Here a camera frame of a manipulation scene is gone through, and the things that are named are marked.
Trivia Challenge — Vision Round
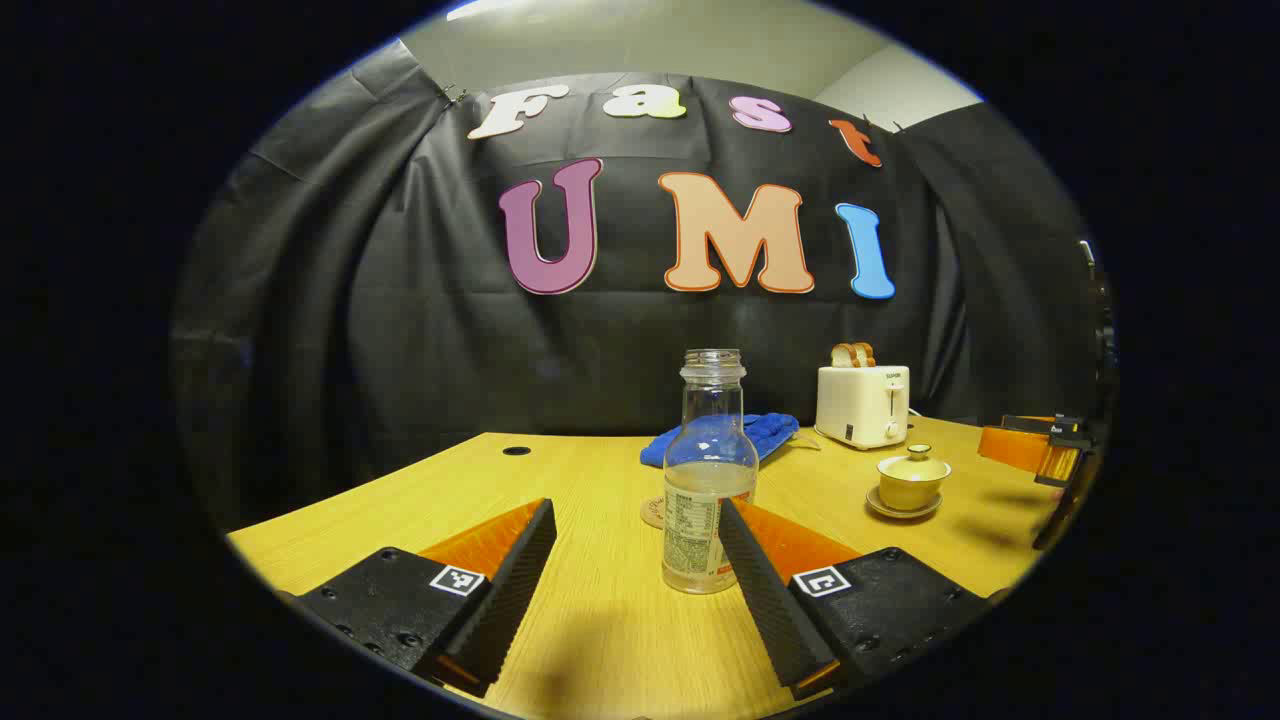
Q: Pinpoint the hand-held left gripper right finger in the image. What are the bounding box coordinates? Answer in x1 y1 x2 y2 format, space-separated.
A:
718 497 991 701

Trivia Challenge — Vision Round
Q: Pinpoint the cream teacup lid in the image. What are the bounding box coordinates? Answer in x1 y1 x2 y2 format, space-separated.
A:
878 444 952 482

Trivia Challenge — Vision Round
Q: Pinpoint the clear plastic water bottle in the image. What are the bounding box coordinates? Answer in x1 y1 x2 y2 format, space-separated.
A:
662 349 759 595

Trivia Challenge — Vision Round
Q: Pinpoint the white toaster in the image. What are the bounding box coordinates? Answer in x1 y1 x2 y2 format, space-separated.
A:
815 364 911 451

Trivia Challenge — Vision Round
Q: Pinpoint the black backdrop cloth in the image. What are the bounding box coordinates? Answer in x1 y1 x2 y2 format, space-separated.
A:
170 40 1111 531

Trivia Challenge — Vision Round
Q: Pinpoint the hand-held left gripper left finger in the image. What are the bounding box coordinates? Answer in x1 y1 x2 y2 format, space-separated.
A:
297 497 558 699

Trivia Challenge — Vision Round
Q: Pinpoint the blue towel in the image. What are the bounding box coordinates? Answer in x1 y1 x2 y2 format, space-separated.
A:
640 412 801 469

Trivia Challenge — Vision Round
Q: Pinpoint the cream ceramic teacup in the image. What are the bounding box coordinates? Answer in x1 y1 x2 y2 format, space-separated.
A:
878 470 951 512

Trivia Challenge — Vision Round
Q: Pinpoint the cream ceramic saucer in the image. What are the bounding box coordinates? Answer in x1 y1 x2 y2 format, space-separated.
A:
866 487 943 521

